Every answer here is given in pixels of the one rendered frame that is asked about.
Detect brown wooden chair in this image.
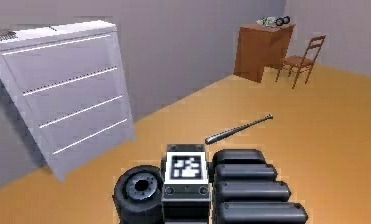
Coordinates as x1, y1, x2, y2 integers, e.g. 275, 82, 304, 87
275, 34, 327, 90

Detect white chest of drawers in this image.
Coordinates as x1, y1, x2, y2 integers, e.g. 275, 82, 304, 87
0, 20, 137, 183

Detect pale papers pile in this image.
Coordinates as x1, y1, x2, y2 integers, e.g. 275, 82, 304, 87
256, 16, 277, 28

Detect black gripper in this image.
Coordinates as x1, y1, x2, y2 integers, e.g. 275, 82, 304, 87
112, 165, 165, 224

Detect grey metal baseball bat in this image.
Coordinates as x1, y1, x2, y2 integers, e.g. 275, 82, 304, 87
204, 113, 274, 146

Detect brown wooden desk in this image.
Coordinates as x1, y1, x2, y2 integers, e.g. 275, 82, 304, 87
233, 23, 297, 84

